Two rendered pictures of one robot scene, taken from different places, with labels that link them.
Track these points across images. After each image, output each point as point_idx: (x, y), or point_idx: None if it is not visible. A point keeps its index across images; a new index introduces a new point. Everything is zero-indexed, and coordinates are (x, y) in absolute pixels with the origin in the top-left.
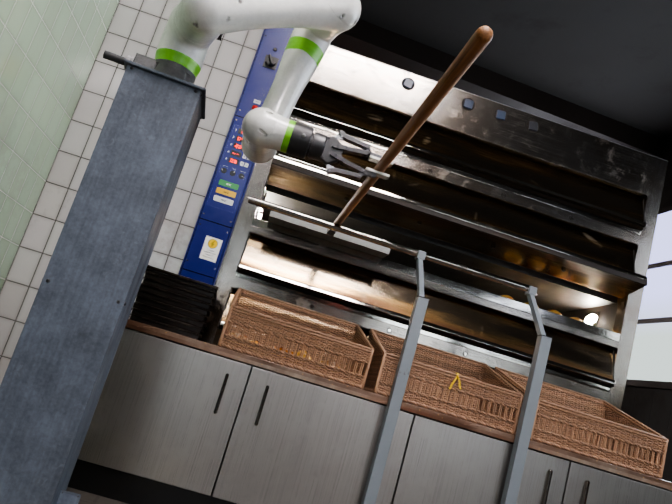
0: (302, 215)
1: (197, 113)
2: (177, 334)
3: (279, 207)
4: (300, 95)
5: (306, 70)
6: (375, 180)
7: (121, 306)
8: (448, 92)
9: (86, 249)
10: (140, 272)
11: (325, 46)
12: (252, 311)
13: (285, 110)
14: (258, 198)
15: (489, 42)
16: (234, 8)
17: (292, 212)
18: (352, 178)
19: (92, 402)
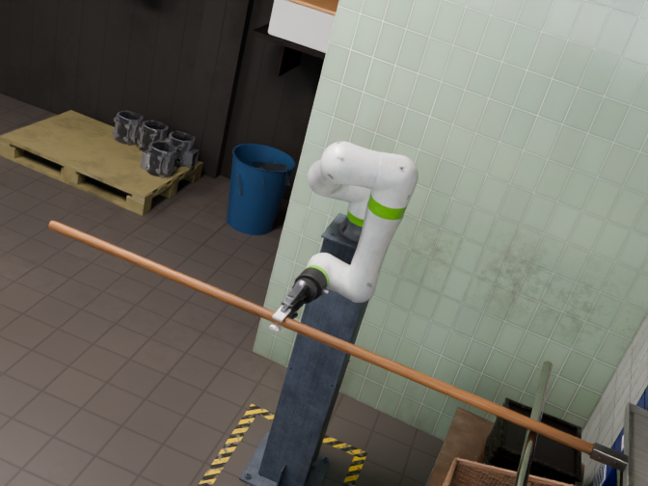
0: (533, 402)
1: (343, 253)
2: (438, 457)
3: (538, 383)
4: (371, 244)
5: (365, 220)
6: (303, 335)
7: (287, 368)
8: (107, 253)
9: None
10: (317, 358)
11: (377, 195)
12: (450, 472)
13: (356, 256)
14: (546, 366)
15: (50, 229)
16: (310, 176)
17: (535, 394)
18: None
19: (293, 423)
